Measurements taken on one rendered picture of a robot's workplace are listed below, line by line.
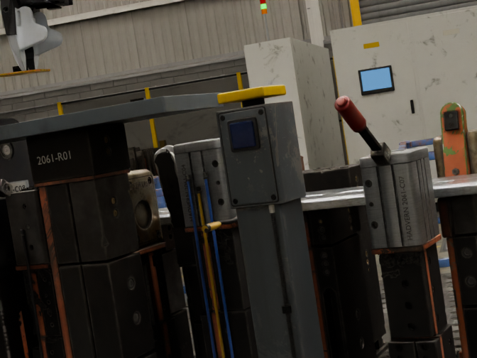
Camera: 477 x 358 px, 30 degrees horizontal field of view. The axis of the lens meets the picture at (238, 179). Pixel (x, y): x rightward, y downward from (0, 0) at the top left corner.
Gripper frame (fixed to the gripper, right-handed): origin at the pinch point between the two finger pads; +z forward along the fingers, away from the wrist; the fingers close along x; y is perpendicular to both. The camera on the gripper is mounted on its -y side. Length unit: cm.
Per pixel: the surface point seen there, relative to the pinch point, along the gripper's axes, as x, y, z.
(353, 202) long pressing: 2, 47, 25
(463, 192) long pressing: -2, 62, 24
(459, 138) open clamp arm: 20, 62, 16
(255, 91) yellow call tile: -25.8, 40.6, 11.1
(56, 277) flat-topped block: -16.6, 10.5, 30.8
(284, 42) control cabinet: 785, -102, -132
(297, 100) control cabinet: 790, -94, -71
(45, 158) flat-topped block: -18.8, 11.4, 15.7
